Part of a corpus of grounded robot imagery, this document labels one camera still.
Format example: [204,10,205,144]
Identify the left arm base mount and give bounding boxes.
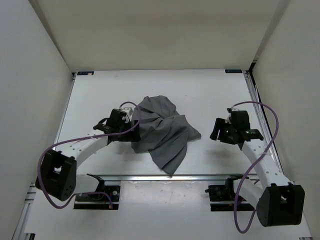
[73,174,121,211]

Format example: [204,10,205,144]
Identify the blue label corner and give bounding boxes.
[225,69,243,74]
[77,71,95,76]

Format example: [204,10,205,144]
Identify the blue label left corner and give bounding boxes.
[77,71,95,76]

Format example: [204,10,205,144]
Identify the grey pleated skirt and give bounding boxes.
[131,95,202,176]

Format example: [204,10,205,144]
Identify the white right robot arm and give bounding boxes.
[205,108,305,227]

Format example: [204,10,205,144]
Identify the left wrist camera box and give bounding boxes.
[120,107,133,122]

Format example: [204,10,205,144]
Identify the aluminium frame rail right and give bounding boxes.
[243,70,283,173]

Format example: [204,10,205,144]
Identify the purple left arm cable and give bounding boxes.
[36,101,144,209]

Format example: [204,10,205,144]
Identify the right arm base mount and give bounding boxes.
[204,175,242,212]

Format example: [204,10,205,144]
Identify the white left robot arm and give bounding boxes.
[35,107,141,209]

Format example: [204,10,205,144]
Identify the blue label right corner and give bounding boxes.
[225,69,243,74]

